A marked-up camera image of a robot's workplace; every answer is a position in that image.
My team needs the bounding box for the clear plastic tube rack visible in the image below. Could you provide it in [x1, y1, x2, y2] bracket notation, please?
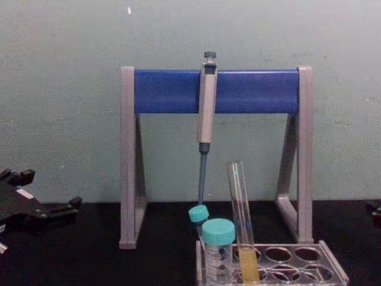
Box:
[195, 240, 349, 286]

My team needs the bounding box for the glass tube with yellow liquid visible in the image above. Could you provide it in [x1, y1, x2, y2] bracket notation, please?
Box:
[227, 161, 261, 284]

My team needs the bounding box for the small tube with teal cap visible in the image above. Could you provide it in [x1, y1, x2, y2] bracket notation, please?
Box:
[188, 204, 210, 239]

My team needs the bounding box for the black table cloth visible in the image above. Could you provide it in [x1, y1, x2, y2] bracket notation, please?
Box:
[0, 200, 381, 286]

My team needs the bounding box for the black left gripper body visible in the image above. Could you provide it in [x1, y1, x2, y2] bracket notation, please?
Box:
[0, 185, 51, 235]

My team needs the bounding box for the grey pipette with dark tip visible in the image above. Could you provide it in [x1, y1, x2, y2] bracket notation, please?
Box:
[196, 51, 218, 209]

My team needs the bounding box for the pipette stand with blue bar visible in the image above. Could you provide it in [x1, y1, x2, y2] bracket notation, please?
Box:
[118, 66, 315, 250]

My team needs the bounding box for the large tube with teal cap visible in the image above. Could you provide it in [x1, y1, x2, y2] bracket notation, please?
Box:
[201, 218, 236, 286]

